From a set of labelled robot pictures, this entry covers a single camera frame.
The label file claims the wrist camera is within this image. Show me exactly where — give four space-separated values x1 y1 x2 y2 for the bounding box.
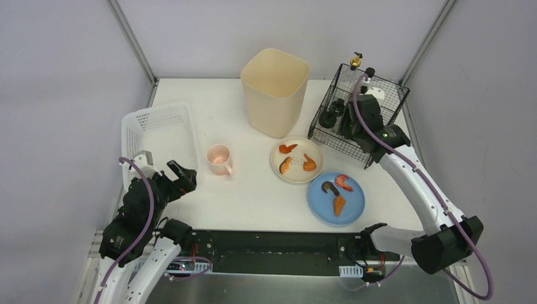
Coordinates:
120 150 158 182
364 86 386 103

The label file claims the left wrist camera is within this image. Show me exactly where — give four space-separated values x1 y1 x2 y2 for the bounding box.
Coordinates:
120 150 158 182

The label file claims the orange food piece top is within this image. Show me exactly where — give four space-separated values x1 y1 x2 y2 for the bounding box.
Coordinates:
279 144 298 154

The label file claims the orange dark food piece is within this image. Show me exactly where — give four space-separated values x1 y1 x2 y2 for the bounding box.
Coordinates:
279 156 293 174

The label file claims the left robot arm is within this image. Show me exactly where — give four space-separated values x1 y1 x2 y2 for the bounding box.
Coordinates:
93 157 197 303

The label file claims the soy sauce bottle red label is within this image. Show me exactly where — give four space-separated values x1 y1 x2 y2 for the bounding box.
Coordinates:
360 67 376 94

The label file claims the pink mug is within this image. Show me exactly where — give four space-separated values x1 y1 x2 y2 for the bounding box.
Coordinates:
206 144 234 175

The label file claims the beige plastic bin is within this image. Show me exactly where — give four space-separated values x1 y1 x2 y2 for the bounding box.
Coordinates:
240 48 311 139

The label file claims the orange curved food piece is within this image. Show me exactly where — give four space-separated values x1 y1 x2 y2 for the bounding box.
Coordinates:
303 153 317 172

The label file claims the clear glass bottle gold cap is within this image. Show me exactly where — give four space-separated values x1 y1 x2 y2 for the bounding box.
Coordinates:
341 52 363 93

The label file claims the beige plate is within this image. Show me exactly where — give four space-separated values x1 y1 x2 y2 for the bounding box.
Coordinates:
270 137 324 184

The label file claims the blue plate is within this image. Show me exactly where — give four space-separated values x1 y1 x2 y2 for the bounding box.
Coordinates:
308 172 365 226

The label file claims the black wire basket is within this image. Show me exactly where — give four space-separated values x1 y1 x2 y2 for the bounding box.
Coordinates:
307 63 410 168

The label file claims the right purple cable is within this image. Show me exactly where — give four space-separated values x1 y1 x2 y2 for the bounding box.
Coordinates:
352 73 495 301

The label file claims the red shrimp toy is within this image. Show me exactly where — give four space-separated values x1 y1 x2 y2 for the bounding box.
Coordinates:
335 174 354 192

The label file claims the dark curved food piece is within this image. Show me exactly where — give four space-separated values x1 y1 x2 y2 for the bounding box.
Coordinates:
321 181 340 197

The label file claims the purple cable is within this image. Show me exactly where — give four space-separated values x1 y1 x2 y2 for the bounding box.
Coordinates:
92 157 155 304
352 73 495 301

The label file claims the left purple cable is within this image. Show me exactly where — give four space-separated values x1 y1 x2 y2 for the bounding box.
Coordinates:
92 157 155 304

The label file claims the black lid jar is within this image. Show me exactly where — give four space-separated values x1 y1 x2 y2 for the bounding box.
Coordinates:
330 98 346 117
319 110 337 132

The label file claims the orange fried food piece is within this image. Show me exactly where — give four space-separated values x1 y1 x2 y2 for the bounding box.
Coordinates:
333 195 346 217

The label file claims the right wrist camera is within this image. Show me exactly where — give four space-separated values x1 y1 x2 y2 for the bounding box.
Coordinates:
364 86 386 103

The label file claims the white plastic basket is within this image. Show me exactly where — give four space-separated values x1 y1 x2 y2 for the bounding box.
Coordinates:
121 102 201 179

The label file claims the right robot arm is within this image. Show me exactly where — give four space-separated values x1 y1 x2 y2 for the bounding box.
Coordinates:
344 94 484 274

